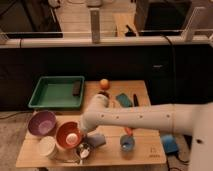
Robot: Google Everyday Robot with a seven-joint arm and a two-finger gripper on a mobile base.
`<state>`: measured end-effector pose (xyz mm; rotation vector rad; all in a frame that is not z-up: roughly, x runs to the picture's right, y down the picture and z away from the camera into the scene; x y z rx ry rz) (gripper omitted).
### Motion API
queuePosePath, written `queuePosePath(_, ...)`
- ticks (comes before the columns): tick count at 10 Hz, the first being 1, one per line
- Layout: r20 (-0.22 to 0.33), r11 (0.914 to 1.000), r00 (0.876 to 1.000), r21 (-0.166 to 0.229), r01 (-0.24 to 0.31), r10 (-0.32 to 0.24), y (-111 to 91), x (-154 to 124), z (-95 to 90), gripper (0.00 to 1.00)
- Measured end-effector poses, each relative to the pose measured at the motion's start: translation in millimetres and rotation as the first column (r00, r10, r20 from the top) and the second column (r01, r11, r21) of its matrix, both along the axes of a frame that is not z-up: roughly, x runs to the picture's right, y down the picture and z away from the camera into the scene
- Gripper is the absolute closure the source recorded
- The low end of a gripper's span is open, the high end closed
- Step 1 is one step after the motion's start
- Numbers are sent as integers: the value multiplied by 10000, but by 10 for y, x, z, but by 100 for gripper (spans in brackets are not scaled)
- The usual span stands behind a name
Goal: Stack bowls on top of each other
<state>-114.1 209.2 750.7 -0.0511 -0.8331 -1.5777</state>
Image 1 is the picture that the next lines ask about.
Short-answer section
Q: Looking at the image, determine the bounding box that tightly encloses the orange bowl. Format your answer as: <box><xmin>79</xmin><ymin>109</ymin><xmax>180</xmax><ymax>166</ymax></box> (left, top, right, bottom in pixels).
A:
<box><xmin>56</xmin><ymin>122</ymin><xmax>82</xmax><ymax>149</ymax></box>

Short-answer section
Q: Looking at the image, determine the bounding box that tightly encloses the white cup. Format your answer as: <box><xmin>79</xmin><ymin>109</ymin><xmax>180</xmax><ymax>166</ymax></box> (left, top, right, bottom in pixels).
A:
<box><xmin>38</xmin><ymin>136</ymin><xmax>58</xmax><ymax>159</ymax></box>

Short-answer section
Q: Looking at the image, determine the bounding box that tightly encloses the orange fruit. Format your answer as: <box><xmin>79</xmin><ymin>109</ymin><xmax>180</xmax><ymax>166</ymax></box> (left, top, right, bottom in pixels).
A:
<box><xmin>100</xmin><ymin>79</ymin><xmax>110</xmax><ymax>90</ymax></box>

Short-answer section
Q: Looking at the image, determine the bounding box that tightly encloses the teal sponge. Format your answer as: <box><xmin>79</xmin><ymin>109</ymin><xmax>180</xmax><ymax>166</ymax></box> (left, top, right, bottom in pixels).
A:
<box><xmin>116</xmin><ymin>93</ymin><xmax>132</xmax><ymax>107</ymax></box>

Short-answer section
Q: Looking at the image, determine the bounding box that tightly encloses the black marker pen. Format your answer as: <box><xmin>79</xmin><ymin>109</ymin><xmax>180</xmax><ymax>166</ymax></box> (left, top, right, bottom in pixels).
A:
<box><xmin>133</xmin><ymin>94</ymin><xmax>138</xmax><ymax>106</ymax></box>

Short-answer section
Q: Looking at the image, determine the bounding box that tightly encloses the green plastic tray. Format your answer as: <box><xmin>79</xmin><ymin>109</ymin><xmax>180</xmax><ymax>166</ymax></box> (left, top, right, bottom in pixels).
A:
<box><xmin>28</xmin><ymin>76</ymin><xmax>85</xmax><ymax>110</ymax></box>

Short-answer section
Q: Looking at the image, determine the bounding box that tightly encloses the metal ladle spoon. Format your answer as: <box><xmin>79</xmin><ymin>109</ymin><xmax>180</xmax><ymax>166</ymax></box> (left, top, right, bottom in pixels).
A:
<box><xmin>76</xmin><ymin>143</ymin><xmax>91</xmax><ymax>163</ymax></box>

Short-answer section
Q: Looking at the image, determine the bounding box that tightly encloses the small blue cup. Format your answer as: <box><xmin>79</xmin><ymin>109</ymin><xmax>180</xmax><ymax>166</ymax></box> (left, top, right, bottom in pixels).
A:
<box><xmin>120</xmin><ymin>135</ymin><xmax>135</xmax><ymax>152</ymax></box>

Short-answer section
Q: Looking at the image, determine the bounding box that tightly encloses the blue box under table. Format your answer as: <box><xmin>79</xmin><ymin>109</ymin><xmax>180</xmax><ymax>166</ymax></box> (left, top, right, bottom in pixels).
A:
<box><xmin>161</xmin><ymin>135</ymin><xmax>179</xmax><ymax>154</ymax></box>

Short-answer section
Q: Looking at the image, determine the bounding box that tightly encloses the blue grey cloth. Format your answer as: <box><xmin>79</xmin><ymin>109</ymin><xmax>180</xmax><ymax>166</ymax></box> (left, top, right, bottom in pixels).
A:
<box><xmin>88</xmin><ymin>133</ymin><xmax>106</xmax><ymax>148</ymax></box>

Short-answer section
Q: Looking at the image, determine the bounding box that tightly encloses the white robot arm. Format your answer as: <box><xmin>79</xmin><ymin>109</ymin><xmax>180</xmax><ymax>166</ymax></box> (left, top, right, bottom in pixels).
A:
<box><xmin>79</xmin><ymin>94</ymin><xmax>213</xmax><ymax>171</ymax></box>

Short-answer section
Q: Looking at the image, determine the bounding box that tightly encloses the purple bowl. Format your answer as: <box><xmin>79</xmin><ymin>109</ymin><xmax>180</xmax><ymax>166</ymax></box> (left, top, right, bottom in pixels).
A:
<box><xmin>28</xmin><ymin>110</ymin><xmax>57</xmax><ymax>136</ymax></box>

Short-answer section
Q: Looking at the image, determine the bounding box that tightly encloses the orange carrot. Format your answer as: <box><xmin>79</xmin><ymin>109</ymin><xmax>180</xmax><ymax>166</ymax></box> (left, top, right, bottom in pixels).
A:
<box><xmin>124</xmin><ymin>127</ymin><xmax>133</xmax><ymax>136</ymax></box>

